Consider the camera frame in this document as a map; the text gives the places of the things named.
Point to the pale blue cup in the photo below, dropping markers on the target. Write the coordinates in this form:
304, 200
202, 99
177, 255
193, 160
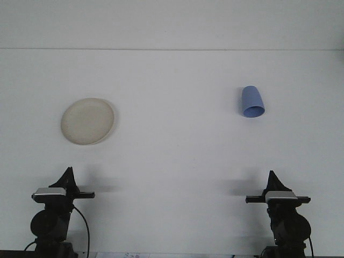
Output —
252, 99

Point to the pale round plate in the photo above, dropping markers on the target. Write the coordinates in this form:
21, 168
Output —
87, 121

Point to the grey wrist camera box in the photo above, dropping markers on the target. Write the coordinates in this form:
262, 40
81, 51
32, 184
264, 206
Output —
49, 192
280, 195

